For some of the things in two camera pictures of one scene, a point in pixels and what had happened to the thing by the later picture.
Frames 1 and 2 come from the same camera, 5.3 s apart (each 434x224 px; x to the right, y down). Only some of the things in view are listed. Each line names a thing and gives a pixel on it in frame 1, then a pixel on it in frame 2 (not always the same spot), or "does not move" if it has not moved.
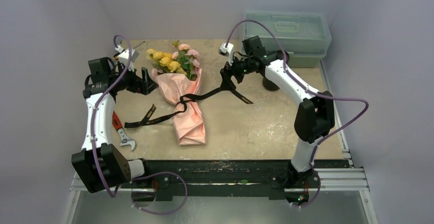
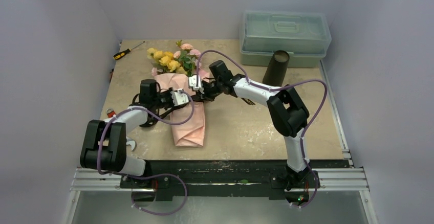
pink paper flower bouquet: [177, 74] does not move
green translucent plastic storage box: [306, 36] does not move
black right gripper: [229, 70] to [208, 89]
